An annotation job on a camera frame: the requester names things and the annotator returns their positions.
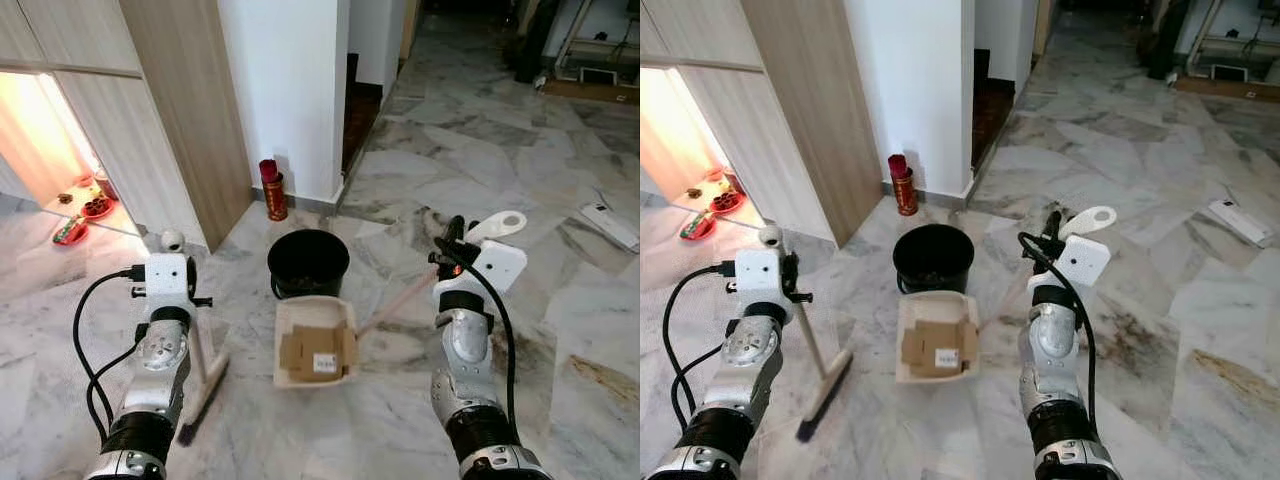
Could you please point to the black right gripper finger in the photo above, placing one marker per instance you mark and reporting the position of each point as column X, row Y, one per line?
column 1052, row 224
column 455, row 232

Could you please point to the cream plastic dustpan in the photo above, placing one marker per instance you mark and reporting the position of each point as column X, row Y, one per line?
column 920, row 310
column 300, row 315

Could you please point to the wooden broom dark bristles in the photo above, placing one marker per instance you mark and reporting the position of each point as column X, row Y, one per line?
column 205, row 395
column 825, row 395

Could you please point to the brown cardboard piece white label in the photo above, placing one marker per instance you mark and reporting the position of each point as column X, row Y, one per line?
column 315, row 350
column 940, row 345

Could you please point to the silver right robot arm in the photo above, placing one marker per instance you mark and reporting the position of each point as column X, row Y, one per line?
column 1050, row 340
column 465, row 345

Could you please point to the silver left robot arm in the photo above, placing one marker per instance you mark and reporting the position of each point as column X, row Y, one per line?
column 160, row 350
column 750, row 345

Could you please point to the red plate dark contents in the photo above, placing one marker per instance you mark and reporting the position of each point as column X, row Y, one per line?
column 726, row 203
column 98, row 208

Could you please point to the red plate with green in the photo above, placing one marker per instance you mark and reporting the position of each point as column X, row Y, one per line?
column 698, row 228
column 70, row 233

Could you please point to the black plastic bucket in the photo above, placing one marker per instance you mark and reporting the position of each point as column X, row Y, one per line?
column 933, row 258
column 308, row 262

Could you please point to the red tin can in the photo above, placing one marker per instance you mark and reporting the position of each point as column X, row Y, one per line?
column 274, row 195
column 904, row 190

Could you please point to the white power strip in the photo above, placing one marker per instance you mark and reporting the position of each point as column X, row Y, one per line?
column 1240, row 222
column 610, row 225

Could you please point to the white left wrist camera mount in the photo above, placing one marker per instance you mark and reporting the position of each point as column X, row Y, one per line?
column 168, row 280
column 760, row 275

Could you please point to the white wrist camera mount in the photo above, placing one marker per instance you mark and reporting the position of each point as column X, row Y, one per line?
column 760, row 275
column 1085, row 262
column 168, row 280
column 500, row 265

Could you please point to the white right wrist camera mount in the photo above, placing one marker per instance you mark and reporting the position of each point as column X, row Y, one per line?
column 500, row 265
column 1085, row 262

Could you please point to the light wood wall cabinet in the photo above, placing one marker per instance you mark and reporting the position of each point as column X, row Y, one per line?
column 810, row 100
column 180, row 100

